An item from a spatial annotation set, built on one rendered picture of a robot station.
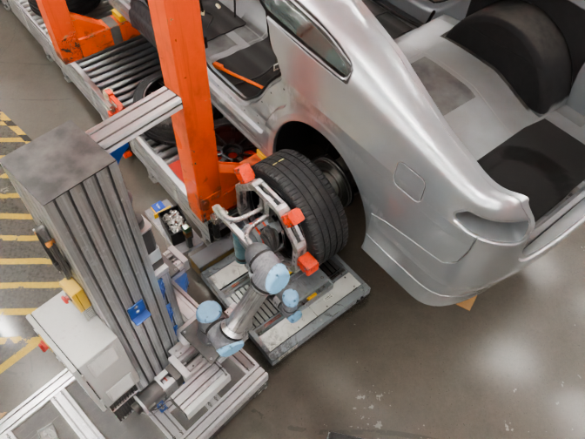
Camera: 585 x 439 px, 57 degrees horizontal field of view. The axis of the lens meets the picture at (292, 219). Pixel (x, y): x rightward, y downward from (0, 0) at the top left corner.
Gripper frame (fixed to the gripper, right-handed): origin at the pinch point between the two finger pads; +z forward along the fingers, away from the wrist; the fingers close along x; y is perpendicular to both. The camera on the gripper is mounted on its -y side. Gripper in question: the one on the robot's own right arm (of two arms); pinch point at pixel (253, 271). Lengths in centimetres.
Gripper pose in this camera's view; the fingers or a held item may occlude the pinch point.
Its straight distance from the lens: 282.0
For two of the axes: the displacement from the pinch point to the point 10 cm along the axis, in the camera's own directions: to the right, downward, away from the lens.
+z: -6.3, -6.3, 4.5
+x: -7.8, 4.9, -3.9
